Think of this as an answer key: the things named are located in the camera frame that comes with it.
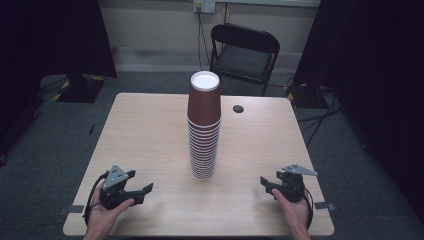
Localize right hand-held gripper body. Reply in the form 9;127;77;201
273;163;319;204

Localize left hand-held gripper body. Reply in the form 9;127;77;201
99;164;133;211

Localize stack of brown paper cups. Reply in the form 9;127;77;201
186;70;222;181

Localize person's right hand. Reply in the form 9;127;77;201
271;188;312;232

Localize person's left hand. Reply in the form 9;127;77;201
86;182;136;233

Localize grey tape strip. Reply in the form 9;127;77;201
313;201;336;212
57;205;85;216

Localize black stand base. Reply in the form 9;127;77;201
52;73;107;104
285;82;335;110

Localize black folding chair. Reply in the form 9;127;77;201
209;22;281;97

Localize dark curtain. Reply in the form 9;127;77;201
0;0;118;158
293;0;424;218

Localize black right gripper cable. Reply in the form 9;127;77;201
303;187;315;231

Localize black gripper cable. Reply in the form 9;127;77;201
303;187;315;231
83;170;111;227

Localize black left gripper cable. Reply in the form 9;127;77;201
83;170;111;227

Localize black floor cables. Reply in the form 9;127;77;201
297;84;344;148

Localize black hanging power cable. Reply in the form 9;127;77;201
196;9;213;72

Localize white wall socket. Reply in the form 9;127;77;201
192;0;217;15

